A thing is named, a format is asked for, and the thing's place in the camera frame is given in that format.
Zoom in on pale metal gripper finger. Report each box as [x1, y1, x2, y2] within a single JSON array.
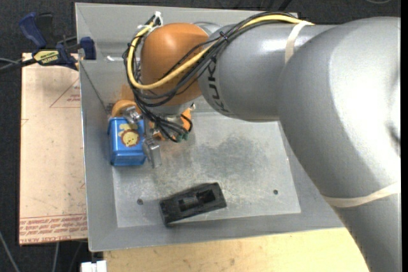
[[126, 106, 142, 126], [142, 138, 163, 169]]

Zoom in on orange plastic toy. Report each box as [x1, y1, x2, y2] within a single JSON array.
[[110, 99, 193, 142]]

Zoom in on blue box with lion print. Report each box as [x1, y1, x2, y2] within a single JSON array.
[[107, 117, 150, 167]]

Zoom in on black flat block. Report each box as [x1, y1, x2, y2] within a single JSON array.
[[158, 182, 228, 227]]

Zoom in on grey metal bin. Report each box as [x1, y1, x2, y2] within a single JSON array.
[[75, 3, 347, 253]]

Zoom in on brown cardboard board red print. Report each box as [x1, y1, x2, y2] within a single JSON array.
[[19, 52, 89, 247]]

